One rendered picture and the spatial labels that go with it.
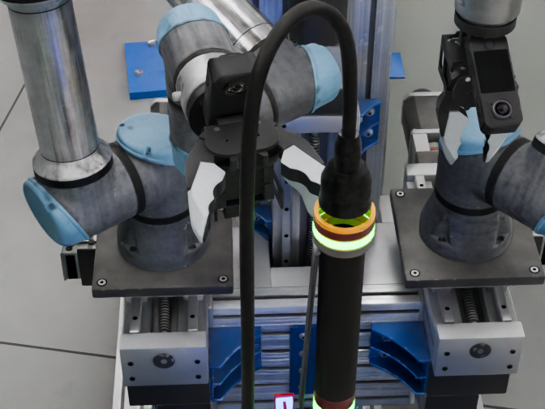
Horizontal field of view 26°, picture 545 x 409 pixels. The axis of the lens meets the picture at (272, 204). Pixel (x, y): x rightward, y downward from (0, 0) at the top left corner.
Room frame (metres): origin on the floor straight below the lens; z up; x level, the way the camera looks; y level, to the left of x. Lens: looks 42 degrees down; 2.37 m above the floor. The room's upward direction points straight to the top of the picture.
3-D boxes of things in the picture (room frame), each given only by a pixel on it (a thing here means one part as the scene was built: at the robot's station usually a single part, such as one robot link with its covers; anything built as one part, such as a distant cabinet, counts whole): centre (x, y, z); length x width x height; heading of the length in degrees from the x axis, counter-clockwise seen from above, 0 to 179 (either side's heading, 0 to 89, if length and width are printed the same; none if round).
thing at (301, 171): (0.83, -0.04, 1.64); 0.09 x 0.03 x 0.06; 47
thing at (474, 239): (1.42, -0.32, 1.09); 0.15 x 0.15 x 0.10
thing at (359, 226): (0.61, -0.05, 1.80); 0.04 x 0.04 x 0.03
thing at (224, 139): (0.91, 0.04, 1.63); 0.12 x 0.08 x 0.09; 16
